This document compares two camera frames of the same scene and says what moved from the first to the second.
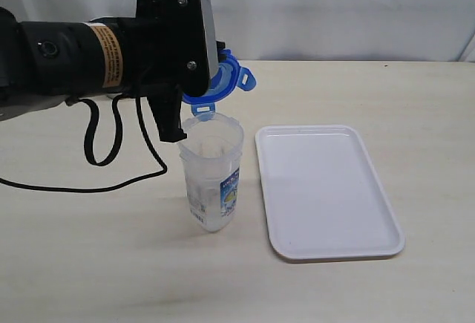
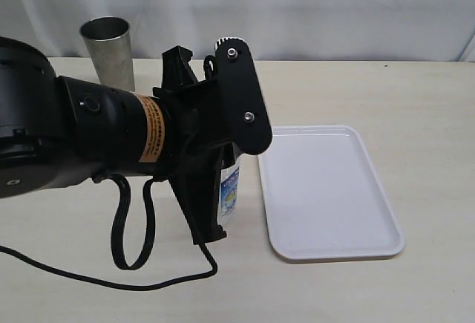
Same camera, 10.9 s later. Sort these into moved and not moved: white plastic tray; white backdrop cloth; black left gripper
Moved: black left gripper
Not moved: white plastic tray; white backdrop cloth
